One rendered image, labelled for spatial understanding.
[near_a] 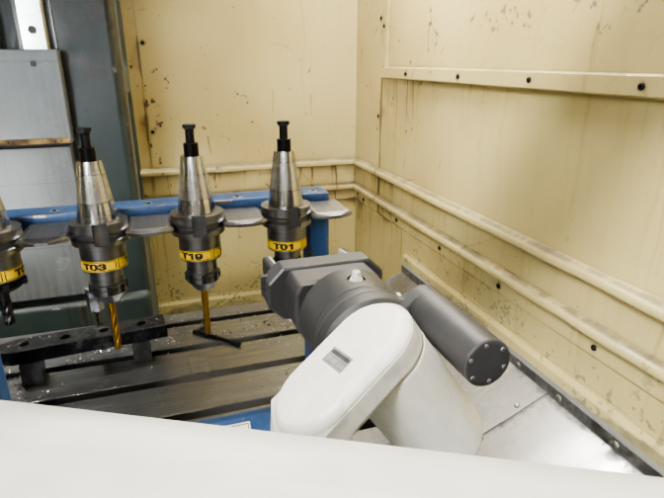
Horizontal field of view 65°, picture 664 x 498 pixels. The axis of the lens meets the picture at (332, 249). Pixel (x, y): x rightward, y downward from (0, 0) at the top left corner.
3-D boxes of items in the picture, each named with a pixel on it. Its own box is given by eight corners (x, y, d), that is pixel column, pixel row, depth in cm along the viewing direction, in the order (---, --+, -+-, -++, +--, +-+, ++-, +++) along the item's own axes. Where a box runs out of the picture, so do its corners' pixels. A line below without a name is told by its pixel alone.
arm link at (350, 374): (426, 365, 42) (305, 497, 38) (370, 288, 38) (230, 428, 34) (485, 399, 36) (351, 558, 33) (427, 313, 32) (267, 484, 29)
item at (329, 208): (355, 218, 66) (355, 211, 66) (315, 221, 65) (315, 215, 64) (337, 205, 72) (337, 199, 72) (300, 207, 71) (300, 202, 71)
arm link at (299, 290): (377, 228, 55) (433, 269, 44) (374, 311, 58) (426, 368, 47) (258, 240, 51) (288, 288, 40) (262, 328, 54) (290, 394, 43)
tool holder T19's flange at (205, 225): (221, 221, 67) (220, 203, 67) (227, 235, 62) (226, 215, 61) (171, 225, 66) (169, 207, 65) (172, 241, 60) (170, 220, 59)
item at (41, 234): (68, 245, 56) (67, 238, 56) (13, 251, 55) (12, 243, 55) (76, 226, 63) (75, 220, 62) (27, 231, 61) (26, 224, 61)
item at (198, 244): (218, 246, 68) (216, 222, 67) (223, 260, 63) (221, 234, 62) (179, 251, 66) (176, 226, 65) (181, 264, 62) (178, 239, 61)
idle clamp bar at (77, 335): (170, 357, 93) (166, 324, 91) (1, 392, 83) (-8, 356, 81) (167, 344, 97) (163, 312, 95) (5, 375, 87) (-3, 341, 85)
